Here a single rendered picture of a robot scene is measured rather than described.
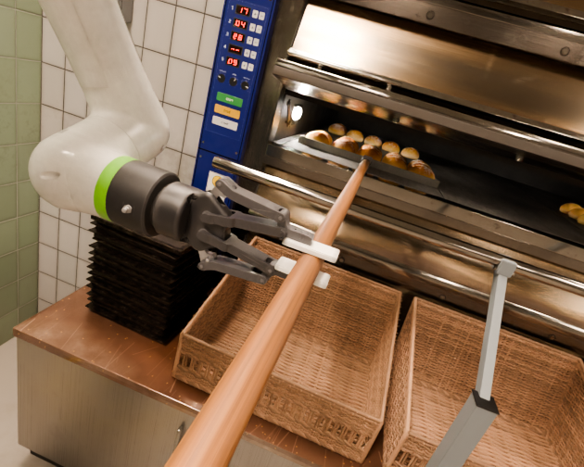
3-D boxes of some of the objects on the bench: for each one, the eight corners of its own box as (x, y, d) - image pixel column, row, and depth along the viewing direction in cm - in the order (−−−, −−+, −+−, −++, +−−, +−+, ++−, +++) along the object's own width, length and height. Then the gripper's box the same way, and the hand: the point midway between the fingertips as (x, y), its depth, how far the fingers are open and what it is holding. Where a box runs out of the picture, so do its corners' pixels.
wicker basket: (383, 355, 137) (412, 293, 126) (538, 416, 129) (583, 356, 119) (379, 474, 92) (424, 395, 82) (615, 580, 85) (699, 506, 74)
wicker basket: (237, 296, 145) (254, 233, 135) (375, 352, 137) (404, 290, 126) (167, 377, 101) (183, 294, 90) (364, 469, 92) (407, 388, 82)
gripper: (190, 145, 50) (357, 204, 47) (172, 247, 56) (319, 306, 53) (158, 152, 43) (350, 220, 40) (142, 268, 49) (308, 335, 46)
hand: (307, 259), depth 47 cm, fingers closed on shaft, 3 cm apart
